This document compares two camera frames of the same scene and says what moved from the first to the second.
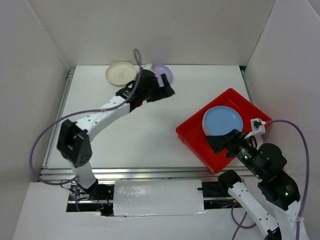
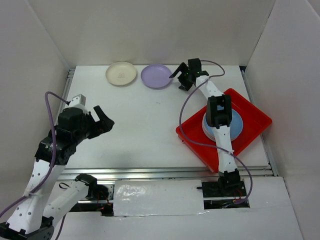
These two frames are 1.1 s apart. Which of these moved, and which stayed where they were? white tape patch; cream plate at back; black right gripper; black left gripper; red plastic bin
Moved: black right gripper; black left gripper
Stayed: white tape patch; cream plate at back; red plastic bin
